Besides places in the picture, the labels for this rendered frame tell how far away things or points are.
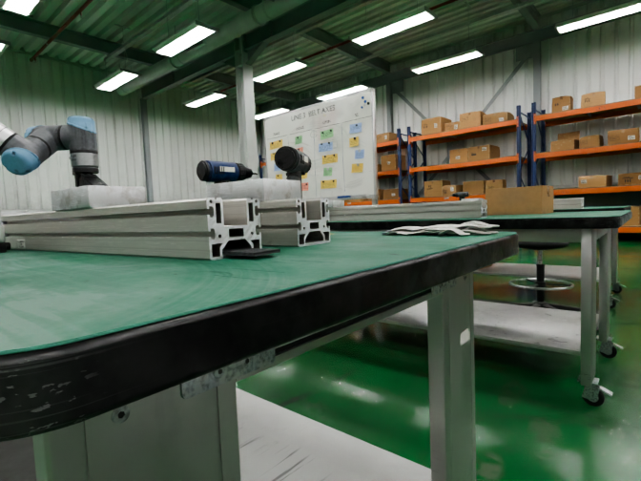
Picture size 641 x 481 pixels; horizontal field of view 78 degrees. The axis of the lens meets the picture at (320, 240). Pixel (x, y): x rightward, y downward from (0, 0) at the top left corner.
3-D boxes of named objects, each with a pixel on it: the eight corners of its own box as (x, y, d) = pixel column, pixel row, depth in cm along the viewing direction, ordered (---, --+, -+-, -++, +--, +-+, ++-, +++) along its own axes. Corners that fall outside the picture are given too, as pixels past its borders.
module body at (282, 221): (84, 242, 116) (81, 213, 115) (117, 240, 124) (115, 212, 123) (298, 247, 69) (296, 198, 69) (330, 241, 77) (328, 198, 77)
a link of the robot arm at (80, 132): (73, 121, 125) (101, 120, 125) (76, 156, 126) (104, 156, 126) (57, 115, 117) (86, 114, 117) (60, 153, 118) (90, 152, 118)
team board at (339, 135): (258, 287, 458) (249, 115, 444) (289, 281, 496) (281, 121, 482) (367, 303, 360) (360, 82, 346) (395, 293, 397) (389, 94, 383)
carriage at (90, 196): (52, 224, 81) (50, 190, 80) (108, 221, 90) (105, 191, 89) (90, 222, 72) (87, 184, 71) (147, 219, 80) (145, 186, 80)
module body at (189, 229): (4, 249, 100) (0, 215, 100) (49, 245, 108) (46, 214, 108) (210, 261, 54) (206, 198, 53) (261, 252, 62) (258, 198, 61)
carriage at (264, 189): (208, 218, 82) (206, 184, 81) (247, 216, 91) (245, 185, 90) (264, 215, 72) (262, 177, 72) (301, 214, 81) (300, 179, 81)
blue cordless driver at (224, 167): (197, 238, 115) (193, 161, 113) (253, 233, 129) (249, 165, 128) (212, 238, 110) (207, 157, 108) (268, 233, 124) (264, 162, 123)
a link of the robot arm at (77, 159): (103, 154, 123) (74, 151, 116) (104, 169, 123) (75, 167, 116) (92, 156, 127) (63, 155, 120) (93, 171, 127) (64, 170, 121)
